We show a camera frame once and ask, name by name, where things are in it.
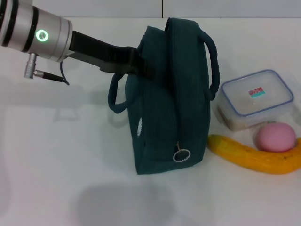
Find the silver zipper pull ring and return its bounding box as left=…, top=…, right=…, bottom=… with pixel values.
left=172, top=141, right=191, bottom=164

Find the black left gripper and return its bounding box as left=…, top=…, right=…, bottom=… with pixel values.
left=67, top=30, right=157, bottom=80

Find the pink peach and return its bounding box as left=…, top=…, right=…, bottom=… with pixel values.
left=256, top=122, right=297, bottom=152

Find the left arm cable with plug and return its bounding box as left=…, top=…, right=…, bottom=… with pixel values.
left=23, top=53, right=71, bottom=86

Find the clear blue-rimmed food container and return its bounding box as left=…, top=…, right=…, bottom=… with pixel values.
left=217, top=68, right=295, bottom=131

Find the dark teal insulated lunch bag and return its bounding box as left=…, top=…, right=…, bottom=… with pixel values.
left=107, top=16, right=222, bottom=176

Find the yellow banana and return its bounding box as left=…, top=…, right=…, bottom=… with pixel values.
left=207, top=134, right=301, bottom=175

